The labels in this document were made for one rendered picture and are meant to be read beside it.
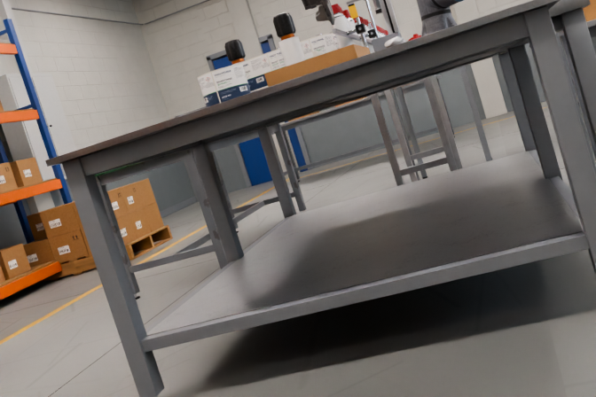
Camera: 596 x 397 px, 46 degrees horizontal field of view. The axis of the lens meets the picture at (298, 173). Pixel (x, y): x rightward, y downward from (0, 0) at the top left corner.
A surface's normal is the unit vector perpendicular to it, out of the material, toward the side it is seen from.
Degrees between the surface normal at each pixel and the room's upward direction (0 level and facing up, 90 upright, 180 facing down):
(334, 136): 90
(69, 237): 90
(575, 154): 90
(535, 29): 90
